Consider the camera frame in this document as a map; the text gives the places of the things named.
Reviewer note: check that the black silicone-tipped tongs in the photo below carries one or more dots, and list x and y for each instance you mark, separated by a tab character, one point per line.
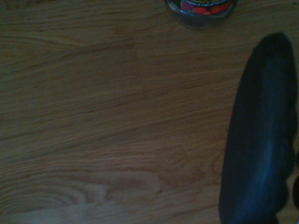
259	130

